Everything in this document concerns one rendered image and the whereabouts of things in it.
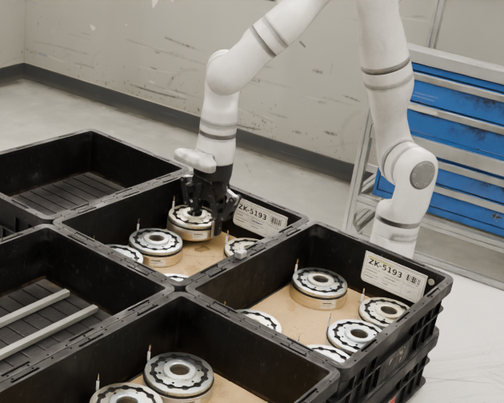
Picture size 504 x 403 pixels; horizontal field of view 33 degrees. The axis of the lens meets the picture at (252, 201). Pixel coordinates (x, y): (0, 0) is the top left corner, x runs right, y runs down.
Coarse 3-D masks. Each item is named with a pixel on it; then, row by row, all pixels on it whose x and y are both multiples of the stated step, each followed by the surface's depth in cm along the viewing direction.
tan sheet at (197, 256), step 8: (184, 240) 169; (208, 240) 170; (216, 240) 171; (224, 240) 171; (184, 248) 166; (192, 248) 166; (200, 248) 167; (208, 248) 167; (216, 248) 168; (184, 256) 163; (192, 256) 163; (200, 256) 164; (208, 256) 164; (216, 256) 165; (176, 264) 159; (184, 264) 160; (192, 264) 160; (200, 264) 161; (208, 264) 161; (160, 272) 156; (168, 272) 156; (176, 272) 157; (184, 272) 157; (192, 272) 157
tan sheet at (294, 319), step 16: (288, 288) 157; (272, 304) 151; (288, 304) 152; (352, 304) 155; (288, 320) 147; (304, 320) 147; (320, 320) 148; (336, 320) 149; (288, 336) 142; (304, 336) 143; (320, 336) 143
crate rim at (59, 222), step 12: (168, 180) 170; (132, 192) 162; (144, 192) 164; (240, 192) 170; (108, 204) 156; (264, 204) 167; (276, 204) 166; (72, 216) 149; (300, 216) 163; (60, 228) 145; (288, 228) 158; (84, 240) 142; (264, 240) 151; (108, 252) 139; (132, 264) 137; (216, 264) 140; (156, 276) 134; (192, 276) 136; (180, 288) 133
